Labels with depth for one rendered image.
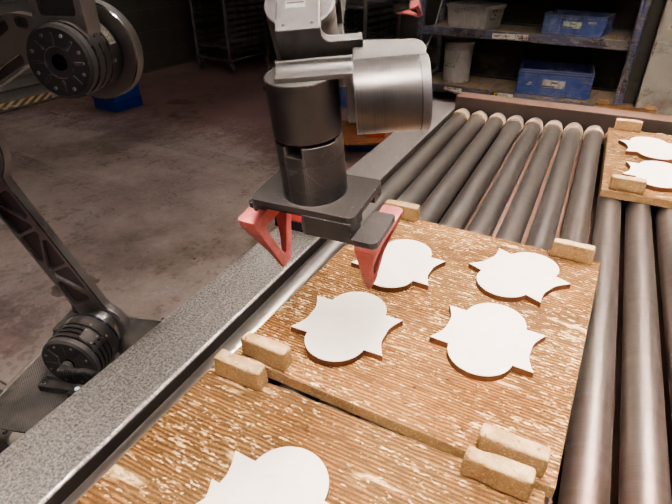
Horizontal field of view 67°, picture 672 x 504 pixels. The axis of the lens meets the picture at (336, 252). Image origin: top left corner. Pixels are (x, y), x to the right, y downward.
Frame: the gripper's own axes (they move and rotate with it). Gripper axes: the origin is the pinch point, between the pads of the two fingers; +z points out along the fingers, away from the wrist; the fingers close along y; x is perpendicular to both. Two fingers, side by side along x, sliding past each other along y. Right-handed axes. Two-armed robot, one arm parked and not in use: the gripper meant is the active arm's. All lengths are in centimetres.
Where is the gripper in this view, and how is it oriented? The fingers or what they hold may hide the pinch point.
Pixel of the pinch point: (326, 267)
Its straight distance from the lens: 51.3
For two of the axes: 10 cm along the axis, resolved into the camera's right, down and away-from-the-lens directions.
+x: -4.4, 5.9, -6.8
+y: -8.9, -2.1, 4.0
